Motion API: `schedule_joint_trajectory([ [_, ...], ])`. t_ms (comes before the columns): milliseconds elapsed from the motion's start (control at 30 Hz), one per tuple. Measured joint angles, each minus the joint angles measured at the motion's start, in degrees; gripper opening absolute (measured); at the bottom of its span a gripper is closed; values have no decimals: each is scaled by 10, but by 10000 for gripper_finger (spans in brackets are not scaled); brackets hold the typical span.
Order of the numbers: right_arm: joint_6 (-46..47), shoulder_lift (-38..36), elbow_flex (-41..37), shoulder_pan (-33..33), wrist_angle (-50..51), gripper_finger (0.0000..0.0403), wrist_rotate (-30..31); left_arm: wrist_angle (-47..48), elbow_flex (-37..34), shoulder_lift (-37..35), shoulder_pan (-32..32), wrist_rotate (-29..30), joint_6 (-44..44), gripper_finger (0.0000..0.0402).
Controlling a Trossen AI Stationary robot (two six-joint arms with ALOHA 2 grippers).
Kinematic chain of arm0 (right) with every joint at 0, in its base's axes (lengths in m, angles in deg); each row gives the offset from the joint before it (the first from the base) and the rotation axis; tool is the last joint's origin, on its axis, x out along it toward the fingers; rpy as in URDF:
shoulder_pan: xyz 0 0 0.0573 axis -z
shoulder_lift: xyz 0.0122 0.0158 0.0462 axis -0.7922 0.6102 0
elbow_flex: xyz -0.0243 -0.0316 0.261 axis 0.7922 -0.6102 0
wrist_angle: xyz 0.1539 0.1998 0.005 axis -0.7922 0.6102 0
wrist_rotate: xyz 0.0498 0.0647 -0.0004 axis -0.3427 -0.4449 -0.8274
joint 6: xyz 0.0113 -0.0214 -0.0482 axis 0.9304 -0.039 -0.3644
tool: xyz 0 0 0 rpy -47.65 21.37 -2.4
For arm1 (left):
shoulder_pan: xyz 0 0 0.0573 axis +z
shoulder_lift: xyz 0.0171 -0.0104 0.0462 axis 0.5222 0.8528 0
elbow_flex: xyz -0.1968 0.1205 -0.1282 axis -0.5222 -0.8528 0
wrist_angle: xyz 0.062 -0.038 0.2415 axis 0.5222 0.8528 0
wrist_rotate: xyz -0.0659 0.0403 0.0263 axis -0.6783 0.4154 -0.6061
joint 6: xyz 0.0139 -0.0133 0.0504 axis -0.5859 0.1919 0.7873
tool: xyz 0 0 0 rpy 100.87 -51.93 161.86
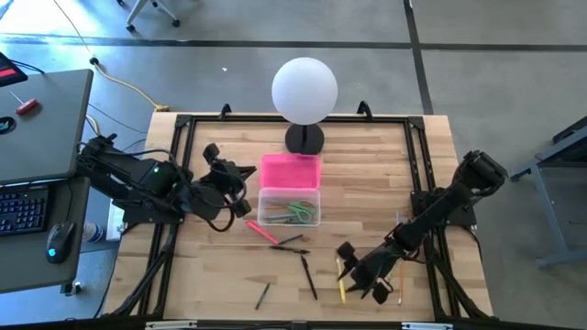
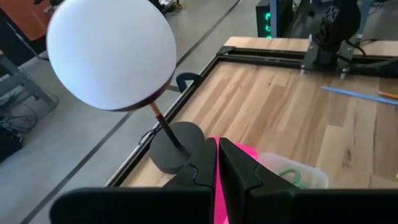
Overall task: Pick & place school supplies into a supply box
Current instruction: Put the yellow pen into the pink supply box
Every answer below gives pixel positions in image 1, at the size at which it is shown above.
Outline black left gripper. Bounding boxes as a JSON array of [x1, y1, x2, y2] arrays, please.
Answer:
[[204, 142, 258, 219]]

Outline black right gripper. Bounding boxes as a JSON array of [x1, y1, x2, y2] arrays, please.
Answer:
[[338, 241, 400, 306]]

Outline yellow highlighter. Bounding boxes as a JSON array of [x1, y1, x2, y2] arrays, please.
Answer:
[[335, 256, 347, 304]]

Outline clear plastic supply box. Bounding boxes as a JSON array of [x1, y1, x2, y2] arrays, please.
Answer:
[[257, 186, 322, 227]]

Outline thick black pen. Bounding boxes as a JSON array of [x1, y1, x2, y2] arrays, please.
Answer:
[[299, 255, 318, 302]]

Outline pink marker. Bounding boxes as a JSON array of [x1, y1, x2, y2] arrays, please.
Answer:
[[244, 220, 280, 246]]

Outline green handled scissors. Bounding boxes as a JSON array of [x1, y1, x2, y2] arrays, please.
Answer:
[[273, 200, 318, 225]]

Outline short dark marker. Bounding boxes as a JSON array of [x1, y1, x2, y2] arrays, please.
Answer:
[[254, 282, 271, 311]]

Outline pink plastic box lid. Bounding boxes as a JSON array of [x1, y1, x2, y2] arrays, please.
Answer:
[[260, 152, 323, 190]]

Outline white box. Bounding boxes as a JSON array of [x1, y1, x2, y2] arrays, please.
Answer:
[[105, 201, 127, 243]]

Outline white globe lamp black stand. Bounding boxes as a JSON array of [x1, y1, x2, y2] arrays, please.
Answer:
[[271, 56, 339, 156]]

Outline clear water bottle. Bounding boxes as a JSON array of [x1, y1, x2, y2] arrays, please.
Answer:
[[82, 220, 106, 245]]

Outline grey office chair base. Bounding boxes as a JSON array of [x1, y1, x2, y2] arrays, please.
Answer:
[[116, 0, 182, 34]]

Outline black computer mouse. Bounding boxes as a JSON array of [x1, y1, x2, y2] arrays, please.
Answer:
[[45, 220, 76, 266]]

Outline grey metal cart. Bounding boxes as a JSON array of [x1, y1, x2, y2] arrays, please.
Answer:
[[505, 115, 587, 270]]

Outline black keyboard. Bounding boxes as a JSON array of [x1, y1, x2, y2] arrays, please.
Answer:
[[0, 185, 51, 237]]

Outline dark grey desk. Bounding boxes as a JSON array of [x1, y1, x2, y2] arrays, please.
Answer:
[[0, 176, 92, 295]]

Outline black device red stripe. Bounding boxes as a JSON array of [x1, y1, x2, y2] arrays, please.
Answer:
[[0, 50, 29, 89]]

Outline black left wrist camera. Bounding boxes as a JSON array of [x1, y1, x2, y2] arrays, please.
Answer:
[[214, 159, 240, 183]]

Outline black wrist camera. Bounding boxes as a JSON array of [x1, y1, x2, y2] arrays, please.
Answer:
[[361, 254, 386, 276], [214, 159, 240, 183]]

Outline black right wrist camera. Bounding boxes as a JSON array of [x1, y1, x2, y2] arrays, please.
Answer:
[[361, 254, 386, 276]]

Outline black left camera cable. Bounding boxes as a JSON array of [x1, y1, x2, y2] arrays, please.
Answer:
[[205, 155, 249, 233]]

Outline white bracket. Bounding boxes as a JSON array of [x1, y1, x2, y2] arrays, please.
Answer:
[[401, 321, 453, 330], [145, 320, 199, 330]]

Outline yellow floor cable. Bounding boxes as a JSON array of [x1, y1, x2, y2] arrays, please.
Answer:
[[51, 0, 172, 114]]

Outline black aluminium table frame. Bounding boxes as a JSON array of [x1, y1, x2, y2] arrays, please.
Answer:
[[104, 112, 495, 322]]

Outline red handled screwdriver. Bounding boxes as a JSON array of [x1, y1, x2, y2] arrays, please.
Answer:
[[8, 89, 39, 116]]

